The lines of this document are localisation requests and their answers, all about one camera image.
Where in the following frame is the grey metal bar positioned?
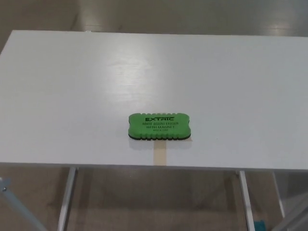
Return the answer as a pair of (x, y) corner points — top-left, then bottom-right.
(276, 206), (308, 231)

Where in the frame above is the grey metal stand frame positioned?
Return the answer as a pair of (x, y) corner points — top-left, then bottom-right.
(0, 177), (33, 231)

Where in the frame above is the teal perforated object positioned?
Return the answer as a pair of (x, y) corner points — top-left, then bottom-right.
(254, 219), (267, 231)

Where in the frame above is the beige masking tape strip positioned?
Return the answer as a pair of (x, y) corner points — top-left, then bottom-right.
(153, 138), (193, 167)

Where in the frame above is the white table leg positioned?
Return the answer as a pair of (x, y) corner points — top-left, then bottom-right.
(57, 167), (79, 231)
(271, 171), (286, 218)
(239, 170), (256, 231)

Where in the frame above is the green whiteboard eraser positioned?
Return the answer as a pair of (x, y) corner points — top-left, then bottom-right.
(127, 112), (193, 141)

